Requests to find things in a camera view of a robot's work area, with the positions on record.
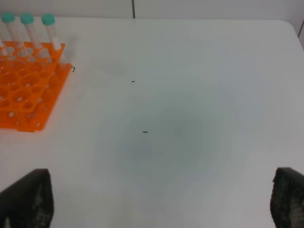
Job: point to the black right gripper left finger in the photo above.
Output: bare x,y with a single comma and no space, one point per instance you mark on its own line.
29,202

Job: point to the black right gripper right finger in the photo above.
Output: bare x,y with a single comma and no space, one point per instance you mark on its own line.
287,199

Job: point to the orange test tube rack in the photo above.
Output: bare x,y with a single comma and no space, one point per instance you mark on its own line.
29,86

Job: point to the test tube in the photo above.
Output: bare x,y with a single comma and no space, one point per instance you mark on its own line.
48,20
27,20
8,19

